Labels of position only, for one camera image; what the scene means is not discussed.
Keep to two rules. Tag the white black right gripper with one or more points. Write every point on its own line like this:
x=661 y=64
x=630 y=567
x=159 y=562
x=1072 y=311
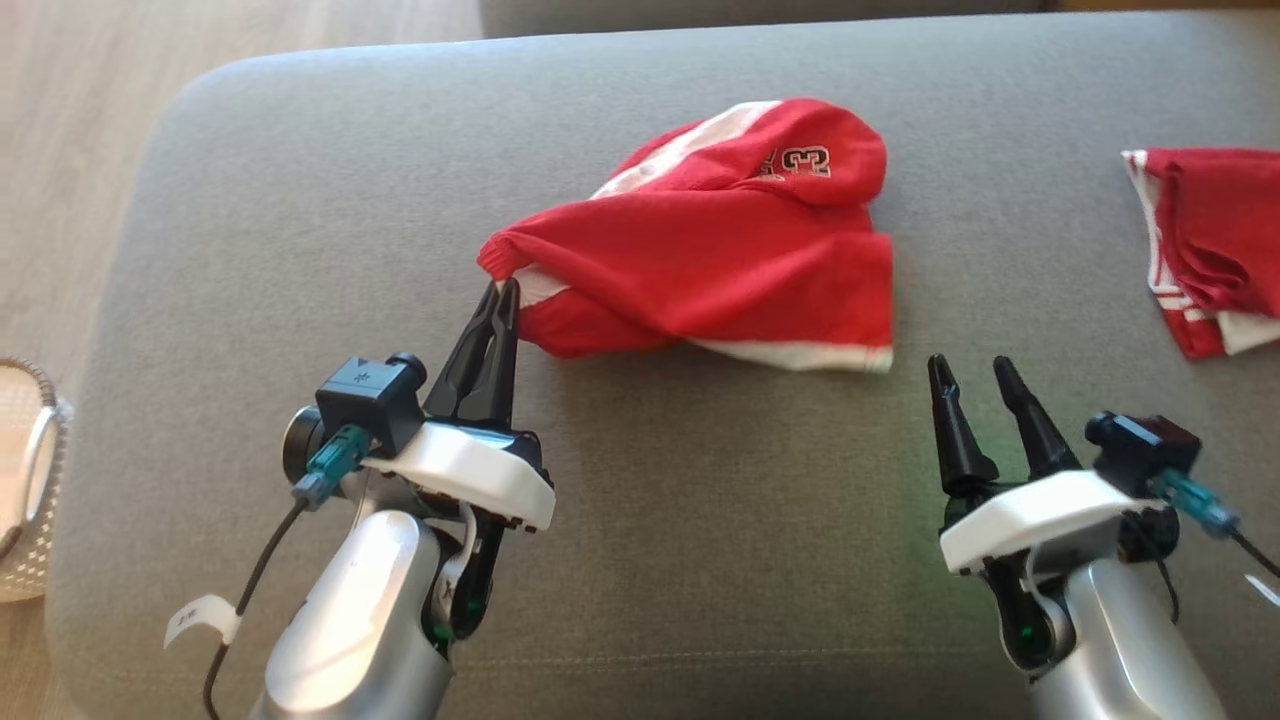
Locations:
x=1040 y=515

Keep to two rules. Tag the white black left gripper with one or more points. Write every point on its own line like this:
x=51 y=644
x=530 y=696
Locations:
x=480 y=475

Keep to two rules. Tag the red shorts number 23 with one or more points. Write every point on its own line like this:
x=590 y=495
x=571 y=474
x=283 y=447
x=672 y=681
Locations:
x=720 y=250

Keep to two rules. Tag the red jersey top white trim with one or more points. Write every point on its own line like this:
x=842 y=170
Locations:
x=1215 y=240

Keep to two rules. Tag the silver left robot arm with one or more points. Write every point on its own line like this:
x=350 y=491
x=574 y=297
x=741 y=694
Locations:
x=350 y=620

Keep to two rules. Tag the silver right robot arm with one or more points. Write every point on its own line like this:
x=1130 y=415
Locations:
x=1120 y=640

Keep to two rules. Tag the large grey sofa seat cushion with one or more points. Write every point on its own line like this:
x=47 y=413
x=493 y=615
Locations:
x=300 y=250

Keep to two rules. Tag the white woven laundry basket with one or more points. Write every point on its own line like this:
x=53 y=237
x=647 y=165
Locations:
x=30 y=480

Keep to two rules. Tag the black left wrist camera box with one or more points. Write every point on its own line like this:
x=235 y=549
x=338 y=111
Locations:
x=365 y=405

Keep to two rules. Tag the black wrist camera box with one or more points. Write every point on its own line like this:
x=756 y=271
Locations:
x=1140 y=445
x=365 y=405

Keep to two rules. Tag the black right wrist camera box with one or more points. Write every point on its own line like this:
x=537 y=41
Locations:
x=1140 y=445

